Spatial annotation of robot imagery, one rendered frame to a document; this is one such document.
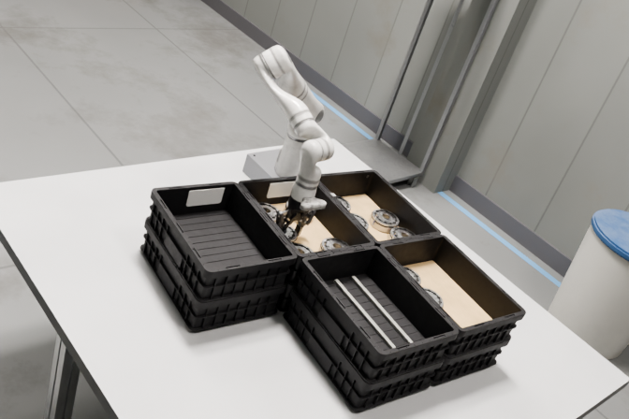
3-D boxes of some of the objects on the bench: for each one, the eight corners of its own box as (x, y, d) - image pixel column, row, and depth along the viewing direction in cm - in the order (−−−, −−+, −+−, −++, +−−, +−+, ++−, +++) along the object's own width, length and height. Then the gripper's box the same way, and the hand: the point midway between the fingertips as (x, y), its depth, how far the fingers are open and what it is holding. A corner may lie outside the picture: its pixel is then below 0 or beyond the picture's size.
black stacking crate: (354, 299, 236) (366, 271, 230) (419, 284, 254) (431, 258, 248) (431, 389, 211) (446, 360, 205) (497, 366, 228) (513, 339, 223)
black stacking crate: (279, 316, 218) (289, 286, 212) (354, 299, 236) (366, 271, 230) (353, 416, 193) (367, 385, 187) (431, 389, 211) (446, 360, 205)
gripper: (314, 186, 230) (301, 226, 238) (276, 190, 221) (263, 232, 229) (328, 199, 225) (313, 240, 233) (288, 204, 216) (274, 246, 224)
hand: (289, 232), depth 230 cm, fingers open, 5 cm apart
